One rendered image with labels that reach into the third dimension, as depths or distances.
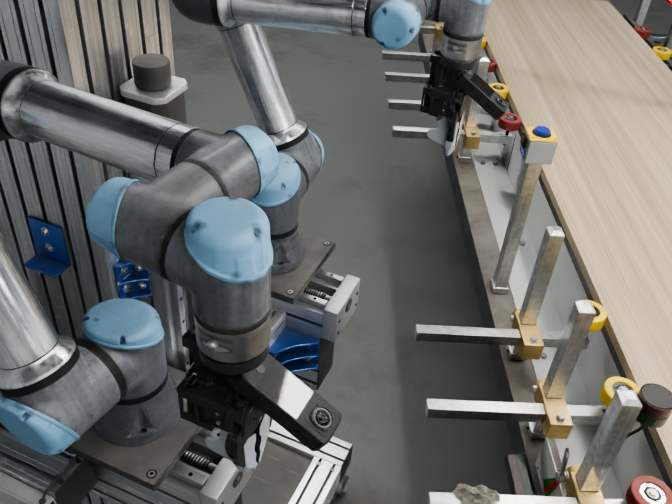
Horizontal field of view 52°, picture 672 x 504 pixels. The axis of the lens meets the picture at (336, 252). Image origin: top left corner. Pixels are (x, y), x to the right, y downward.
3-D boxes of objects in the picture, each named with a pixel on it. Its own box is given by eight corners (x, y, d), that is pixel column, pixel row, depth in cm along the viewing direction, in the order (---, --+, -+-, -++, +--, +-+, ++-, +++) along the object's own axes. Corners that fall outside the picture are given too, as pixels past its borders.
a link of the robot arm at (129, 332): (183, 364, 117) (177, 306, 108) (126, 418, 108) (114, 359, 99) (130, 335, 121) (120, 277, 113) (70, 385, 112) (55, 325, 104)
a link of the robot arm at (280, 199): (235, 227, 148) (233, 173, 139) (258, 195, 158) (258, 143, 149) (288, 240, 145) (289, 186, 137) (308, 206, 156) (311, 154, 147)
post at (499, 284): (492, 293, 203) (528, 161, 175) (489, 282, 207) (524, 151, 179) (507, 294, 203) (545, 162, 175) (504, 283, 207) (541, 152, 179)
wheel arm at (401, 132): (392, 139, 251) (393, 129, 248) (391, 135, 254) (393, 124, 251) (510, 146, 252) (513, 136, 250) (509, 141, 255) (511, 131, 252)
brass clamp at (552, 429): (542, 438, 152) (548, 424, 149) (529, 390, 162) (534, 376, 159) (570, 439, 152) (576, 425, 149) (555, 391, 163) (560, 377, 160)
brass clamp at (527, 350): (517, 359, 172) (522, 344, 169) (507, 321, 183) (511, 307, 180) (542, 360, 173) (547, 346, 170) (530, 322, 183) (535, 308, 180)
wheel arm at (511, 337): (415, 344, 174) (417, 332, 171) (414, 334, 177) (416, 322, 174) (585, 352, 176) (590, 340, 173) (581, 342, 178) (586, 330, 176)
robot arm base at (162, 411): (74, 426, 118) (63, 387, 111) (129, 366, 129) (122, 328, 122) (148, 459, 113) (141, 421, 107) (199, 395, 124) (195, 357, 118)
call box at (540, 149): (523, 166, 174) (530, 139, 169) (518, 152, 180) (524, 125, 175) (551, 167, 175) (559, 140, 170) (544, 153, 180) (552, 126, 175)
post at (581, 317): (524, 454, 168) (580, 309, 138) (521, 442, 170) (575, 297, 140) (538, 454, 168) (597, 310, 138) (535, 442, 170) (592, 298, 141)
